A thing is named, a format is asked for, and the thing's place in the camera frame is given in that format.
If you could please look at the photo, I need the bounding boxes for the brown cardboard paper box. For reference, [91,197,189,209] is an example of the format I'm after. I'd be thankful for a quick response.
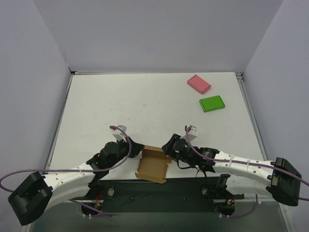
[135,146,172,184]

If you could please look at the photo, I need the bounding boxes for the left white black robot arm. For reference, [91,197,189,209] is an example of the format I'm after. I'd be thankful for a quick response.
[8,140,144,226]

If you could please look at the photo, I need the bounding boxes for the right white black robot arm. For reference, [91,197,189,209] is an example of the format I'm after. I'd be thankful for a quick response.
[162,134,301,206]

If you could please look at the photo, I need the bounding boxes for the green paper box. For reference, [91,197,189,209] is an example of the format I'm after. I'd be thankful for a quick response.
[199,95,225,113]

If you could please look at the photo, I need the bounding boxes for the pink paper box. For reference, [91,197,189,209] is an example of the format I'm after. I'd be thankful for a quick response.
[187,74,211,94]

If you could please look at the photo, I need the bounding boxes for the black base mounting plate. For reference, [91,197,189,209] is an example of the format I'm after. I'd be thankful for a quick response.
[75,177,244,213]

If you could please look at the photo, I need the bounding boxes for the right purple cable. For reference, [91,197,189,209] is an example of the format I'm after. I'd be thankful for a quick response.
[184,125,309,219]

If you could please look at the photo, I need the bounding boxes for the purple cable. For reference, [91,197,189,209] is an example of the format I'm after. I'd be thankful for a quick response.
[184,125,309,219]
[0,125,132,217]

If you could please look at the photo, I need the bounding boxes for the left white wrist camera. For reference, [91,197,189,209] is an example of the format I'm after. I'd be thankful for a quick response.
[111,125,127,142]

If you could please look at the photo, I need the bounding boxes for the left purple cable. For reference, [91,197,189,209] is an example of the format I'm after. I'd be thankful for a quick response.
[0,125,132,217]

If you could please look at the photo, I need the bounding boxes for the aluminium table frame rail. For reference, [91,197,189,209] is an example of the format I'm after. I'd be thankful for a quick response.
[50,72,266,170]

